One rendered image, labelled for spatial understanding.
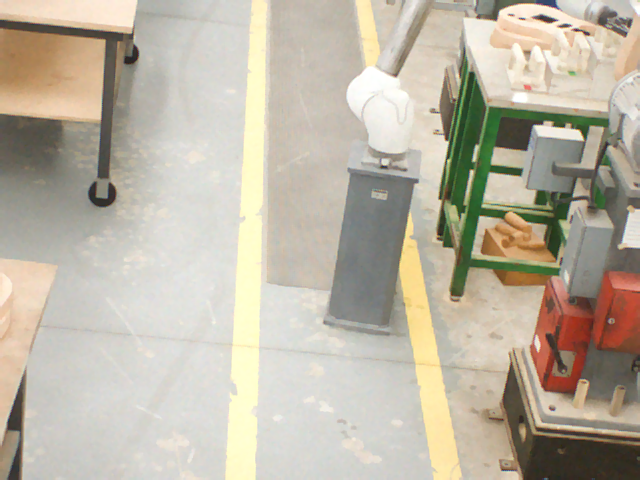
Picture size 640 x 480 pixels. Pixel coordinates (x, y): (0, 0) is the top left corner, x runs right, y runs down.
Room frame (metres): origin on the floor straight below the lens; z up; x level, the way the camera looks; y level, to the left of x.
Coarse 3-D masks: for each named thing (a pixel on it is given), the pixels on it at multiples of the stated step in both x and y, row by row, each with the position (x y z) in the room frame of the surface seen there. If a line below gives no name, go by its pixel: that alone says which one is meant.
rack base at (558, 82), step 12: (552, 60) 5.29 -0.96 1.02; (576, 60) 5.33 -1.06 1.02; (552, 72) 5.15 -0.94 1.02; (564, 72) 5.16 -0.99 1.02; (576, 72) 5.18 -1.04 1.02; (588, 72) 5.20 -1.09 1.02; (552, 84) 5.14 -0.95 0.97; (564, 84) 5.14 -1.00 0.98; (576, 84) 5.14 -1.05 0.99; (588, 84) 5.15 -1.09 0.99; (576, 96) 5.14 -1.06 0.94
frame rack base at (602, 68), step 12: (588, 36) 5.41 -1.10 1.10; (600, 48) 5.28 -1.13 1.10; (588, 60) 5.29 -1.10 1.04; (600, 60) 5.15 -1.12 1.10; (612, 60) 5.15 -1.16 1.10; (600, 72) 5.15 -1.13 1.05; (612, 72) 5.15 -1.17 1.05; (600, 84) 5.15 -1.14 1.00; (612, 84) 5.15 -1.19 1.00; (588, 96) 5.15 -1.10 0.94; (600, 96) 5.15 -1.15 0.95
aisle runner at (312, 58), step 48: (288, 0) 8.79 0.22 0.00; (336, 0) 8.93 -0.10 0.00; (288, 48) 7.86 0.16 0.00; (336, 48) 7.98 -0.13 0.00; (288, 96) 7.08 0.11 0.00; (336, 96) 7.18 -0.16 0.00; (288, 144) 6.42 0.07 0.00; (336, 144) 6.50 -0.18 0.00; (288, 192) 5.85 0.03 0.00; (336, 192) 5.92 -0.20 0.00; (288, 240) 5.36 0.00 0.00; (336, 240) 5.42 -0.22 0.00
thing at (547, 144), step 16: (544, 128) 4.29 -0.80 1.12; (560, 128) 4.31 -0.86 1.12; (544, 144) 4.22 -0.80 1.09; (560, 144) 4.22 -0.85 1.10; (576, 144) 4.23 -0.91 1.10; (528, 160) 4.26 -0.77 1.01; (544, 160) 4.22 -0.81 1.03; (560, 160) 4.22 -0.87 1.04; (576, 160) 4.23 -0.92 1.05; (528, 176) 4.22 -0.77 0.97; (544, 176) 4.22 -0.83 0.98; (560, 176) 4.23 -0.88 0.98; (560, 192) 4.23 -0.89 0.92
